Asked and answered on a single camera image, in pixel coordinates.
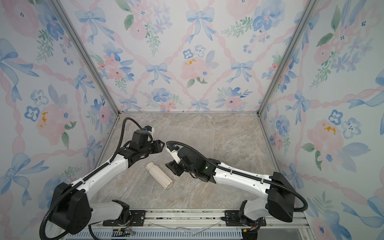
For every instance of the white slotted cable duct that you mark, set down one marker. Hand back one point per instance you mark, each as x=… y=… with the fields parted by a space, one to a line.
x=168 y=234

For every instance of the cream ribbed ceramic vase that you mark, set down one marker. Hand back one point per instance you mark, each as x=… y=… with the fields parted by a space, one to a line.
x=160 y=176

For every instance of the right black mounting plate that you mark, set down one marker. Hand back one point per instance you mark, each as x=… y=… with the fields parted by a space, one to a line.
x=233 y=218

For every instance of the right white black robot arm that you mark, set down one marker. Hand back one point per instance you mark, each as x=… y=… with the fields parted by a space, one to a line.
x=272 y=200

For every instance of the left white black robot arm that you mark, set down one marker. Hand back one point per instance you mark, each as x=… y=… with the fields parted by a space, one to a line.
x=70 y=207

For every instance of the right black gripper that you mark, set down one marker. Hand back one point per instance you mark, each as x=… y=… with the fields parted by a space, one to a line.
x=173 y=166

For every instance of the right aluminium corner post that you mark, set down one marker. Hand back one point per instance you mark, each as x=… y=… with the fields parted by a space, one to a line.
x=303 y=23

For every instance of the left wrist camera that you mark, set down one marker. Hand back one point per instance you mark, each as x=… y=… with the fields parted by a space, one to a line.
x=149 y=129

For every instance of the aluminium corner post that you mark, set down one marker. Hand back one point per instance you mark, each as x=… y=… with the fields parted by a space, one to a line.
x=303 y=23
x=58 y=9

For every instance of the black mounting plate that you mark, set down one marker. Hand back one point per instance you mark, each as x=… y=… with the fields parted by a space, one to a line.
x=136 y=219
x=233 y=218

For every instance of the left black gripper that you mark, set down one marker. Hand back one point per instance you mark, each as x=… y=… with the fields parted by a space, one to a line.
x=158 y=148

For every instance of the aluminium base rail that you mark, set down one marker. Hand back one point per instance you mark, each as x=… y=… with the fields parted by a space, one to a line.
x=202 y=218

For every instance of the left aluminium corner post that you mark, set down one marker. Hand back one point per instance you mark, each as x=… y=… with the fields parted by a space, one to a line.
x=58 y=9

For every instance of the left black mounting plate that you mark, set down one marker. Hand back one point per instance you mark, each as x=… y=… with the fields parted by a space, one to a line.
x=136 y=219

